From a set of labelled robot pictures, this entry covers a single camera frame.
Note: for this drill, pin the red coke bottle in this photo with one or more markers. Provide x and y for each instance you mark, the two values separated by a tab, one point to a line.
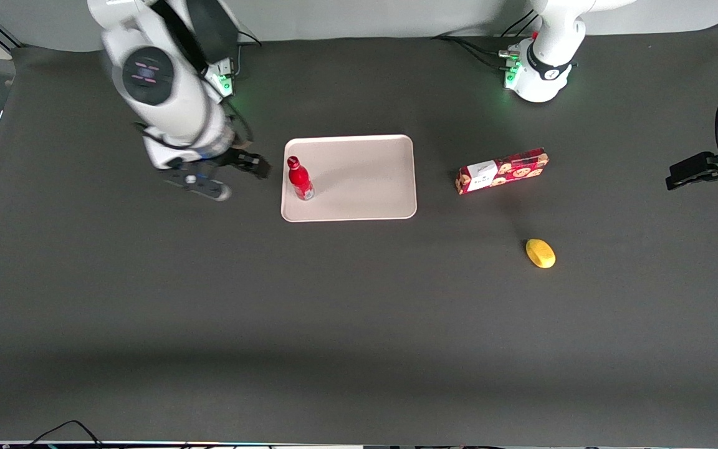
300	179

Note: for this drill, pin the dark grey table mat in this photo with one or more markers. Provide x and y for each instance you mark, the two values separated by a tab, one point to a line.
359	324

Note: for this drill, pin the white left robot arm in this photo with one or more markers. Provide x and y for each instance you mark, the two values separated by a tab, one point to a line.
549	56

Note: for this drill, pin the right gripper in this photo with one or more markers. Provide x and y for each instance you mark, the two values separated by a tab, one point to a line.
239	158

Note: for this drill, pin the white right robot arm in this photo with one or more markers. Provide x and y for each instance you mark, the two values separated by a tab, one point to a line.
162	81

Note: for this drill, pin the beige plastic tray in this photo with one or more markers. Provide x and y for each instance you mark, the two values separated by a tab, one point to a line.
359	181

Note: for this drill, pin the yellow lemon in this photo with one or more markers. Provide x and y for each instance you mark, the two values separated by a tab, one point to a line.
540	254

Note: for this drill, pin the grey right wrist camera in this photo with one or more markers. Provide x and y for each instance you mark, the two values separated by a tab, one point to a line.
200	186

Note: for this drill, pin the red cookie box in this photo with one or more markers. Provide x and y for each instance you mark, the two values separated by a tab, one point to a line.
502	171

